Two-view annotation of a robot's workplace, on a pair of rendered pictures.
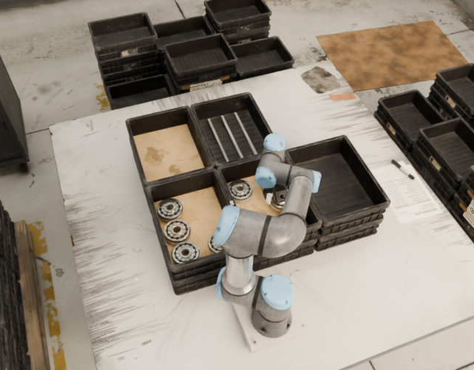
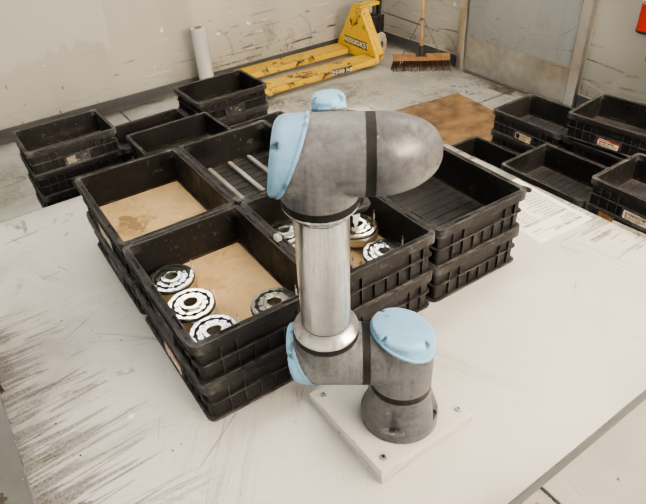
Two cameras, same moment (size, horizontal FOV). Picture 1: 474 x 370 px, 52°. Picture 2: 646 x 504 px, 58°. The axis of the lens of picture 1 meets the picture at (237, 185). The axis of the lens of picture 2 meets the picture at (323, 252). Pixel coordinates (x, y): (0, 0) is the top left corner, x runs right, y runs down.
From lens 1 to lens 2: 0.79 m
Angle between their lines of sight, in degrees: 17
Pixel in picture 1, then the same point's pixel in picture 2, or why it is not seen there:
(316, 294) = (458, 361)
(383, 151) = not seen: hidden behind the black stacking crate
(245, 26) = (235, 105)
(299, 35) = not seen: hidden behind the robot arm
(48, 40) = not seen: outside the picture
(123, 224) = (94, 339)
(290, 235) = (423, 129)
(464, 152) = (567, 183)
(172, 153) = (160, 216)
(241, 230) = (324, 133)
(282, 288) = (412, 325)
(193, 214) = (215, 282)
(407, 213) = (544, 230)
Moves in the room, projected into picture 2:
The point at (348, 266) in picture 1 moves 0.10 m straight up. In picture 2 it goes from (490, 311) to (496, 280)
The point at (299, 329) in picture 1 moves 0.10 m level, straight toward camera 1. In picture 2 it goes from (455, 416) to (459, 461)
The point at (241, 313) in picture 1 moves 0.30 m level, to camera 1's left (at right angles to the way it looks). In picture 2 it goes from (342, 417) to (189, 451)
